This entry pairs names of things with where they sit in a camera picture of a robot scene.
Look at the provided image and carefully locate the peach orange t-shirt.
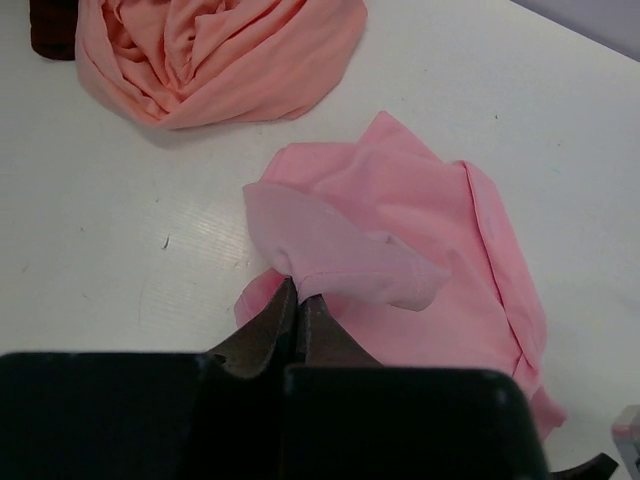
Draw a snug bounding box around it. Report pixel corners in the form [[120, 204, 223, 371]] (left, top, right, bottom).
[[75, 0, 368, 130]]

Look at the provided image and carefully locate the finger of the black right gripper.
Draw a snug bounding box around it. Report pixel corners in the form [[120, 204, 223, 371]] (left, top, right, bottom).
[[551, 453, 619, 480]]

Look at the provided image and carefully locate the light pink t-shirt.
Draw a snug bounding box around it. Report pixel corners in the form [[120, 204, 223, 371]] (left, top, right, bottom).
[[234, 112, 567, 438]]

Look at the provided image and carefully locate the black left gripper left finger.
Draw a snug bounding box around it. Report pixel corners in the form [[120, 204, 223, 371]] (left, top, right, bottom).
[[1, 281, 297, 479]]

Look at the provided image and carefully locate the dark maroon t-shirt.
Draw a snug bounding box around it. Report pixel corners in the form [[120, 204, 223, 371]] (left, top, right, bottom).
[[29, 0, 79, 61]]

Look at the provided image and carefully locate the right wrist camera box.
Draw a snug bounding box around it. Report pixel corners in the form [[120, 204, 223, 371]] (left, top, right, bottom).
[[611, 405, 640, 480]]

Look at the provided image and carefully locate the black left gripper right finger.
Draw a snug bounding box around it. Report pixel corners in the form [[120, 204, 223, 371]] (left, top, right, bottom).
[[283, 294, 551, 480]]

